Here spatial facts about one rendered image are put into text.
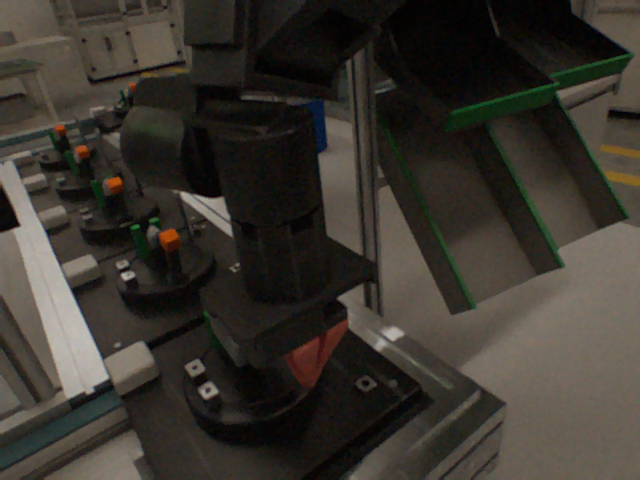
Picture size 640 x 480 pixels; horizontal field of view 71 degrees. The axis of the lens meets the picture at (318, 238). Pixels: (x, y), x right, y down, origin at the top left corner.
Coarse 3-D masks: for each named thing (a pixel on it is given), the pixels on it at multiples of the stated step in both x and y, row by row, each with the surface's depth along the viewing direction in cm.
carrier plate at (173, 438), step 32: (160, 352) 52; (192, 352) 51; (352, 352) 49; (160, 384) 48; (352, 384) 45; (384, 384) 44; (416, 384) 44; (160, 416) 44; (192, 416) 44; (320, 416) 42; (352, 416) 42; (384, 416) 42; (160, 448) 41; (192, 448) 41; (224, 448) 40; (256, 448) 40; (288, 448) 40; (320, 448) 39
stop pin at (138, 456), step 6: (132, 450) 42; (138, 450) 42; (132, 456) 41; (138, 456) 41; (144, 456) 41; (138, 462) 41; (144, 462) 41; (138, 468) 41; (144, 468) 42; (150, 468) 42; (144, 474) 42; (150, 474) 42
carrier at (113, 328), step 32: (160, 224) 66; (128, 256) 71; (160, 256) 62; (192, 256) 65; (224, 256) 68; (96, 288) 64; (128, 288) 60; (160, 288) 59; (192, 288) 60; (96, 320) 58; (128, 320) 57; (160, 320) 57; (192, 320) 56
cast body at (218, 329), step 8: (216, 320) 41; (216, 328) 43; (224, 328) 40; (216, 336) 45; (224, 336) 41; (224, 344) 42; (232, 344) 39; (232, 352) 40; (240, 352) 40; (240, 360) 40
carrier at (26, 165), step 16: (80, 128) 120; (80, 144) 122; (96, 144) 128; (112, 144) 126; (16, 160) 118; (32, 160) 120; (48, 160) 113; (64, 160) 112; (96, 160) 115; (112, 160) 114; (48, 176) 108
